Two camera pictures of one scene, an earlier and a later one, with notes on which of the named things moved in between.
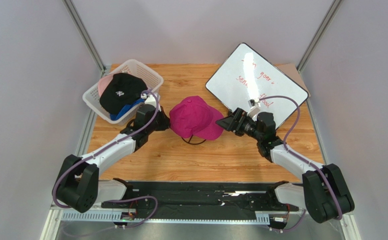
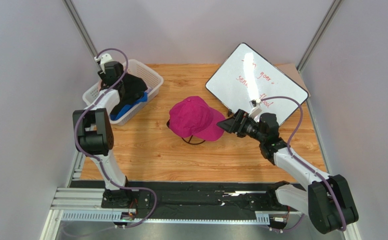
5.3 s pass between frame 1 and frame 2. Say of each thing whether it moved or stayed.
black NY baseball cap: stayed
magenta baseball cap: stayed
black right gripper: stayed
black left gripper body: moved
